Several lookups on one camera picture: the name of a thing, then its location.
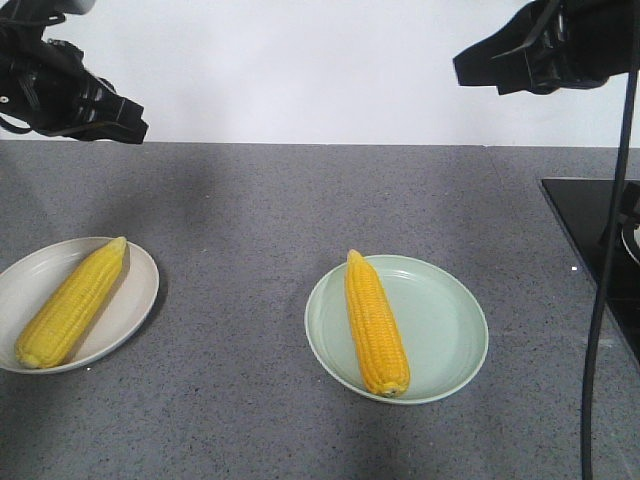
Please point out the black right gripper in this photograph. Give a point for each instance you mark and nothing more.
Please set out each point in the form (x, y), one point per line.
(551, 45)

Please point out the black glass gas stove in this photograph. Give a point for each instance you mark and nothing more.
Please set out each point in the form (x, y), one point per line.
(582, 205)

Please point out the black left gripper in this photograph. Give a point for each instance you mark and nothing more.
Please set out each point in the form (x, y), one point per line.
(57, 97)

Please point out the corn cob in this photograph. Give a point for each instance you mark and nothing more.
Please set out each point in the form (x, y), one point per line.
(383, 362)
(50, 336)

